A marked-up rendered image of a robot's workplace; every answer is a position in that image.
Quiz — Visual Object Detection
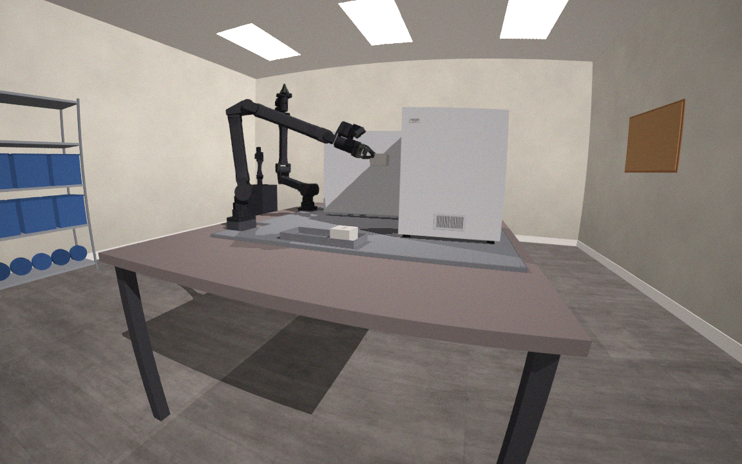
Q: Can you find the white table-top freezer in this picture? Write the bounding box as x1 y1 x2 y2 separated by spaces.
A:
323 107 509 244

